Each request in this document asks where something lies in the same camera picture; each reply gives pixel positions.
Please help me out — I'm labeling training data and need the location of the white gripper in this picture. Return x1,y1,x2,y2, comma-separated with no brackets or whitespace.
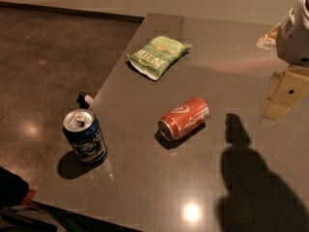
256,0,309,126

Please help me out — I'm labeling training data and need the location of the red coke can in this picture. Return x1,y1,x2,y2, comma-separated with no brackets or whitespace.
158,98,211,141

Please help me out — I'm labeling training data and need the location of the blue soda can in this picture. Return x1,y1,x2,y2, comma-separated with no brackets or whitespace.
63,109,107,164

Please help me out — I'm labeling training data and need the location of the green chip bag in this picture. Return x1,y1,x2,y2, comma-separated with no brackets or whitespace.
127,35,191,81

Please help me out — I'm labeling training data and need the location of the small black white object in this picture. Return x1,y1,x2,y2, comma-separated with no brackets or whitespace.
76,92,94,109

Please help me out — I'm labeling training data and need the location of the black red object on floor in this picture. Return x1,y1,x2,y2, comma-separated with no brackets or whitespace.
0,166,59,232

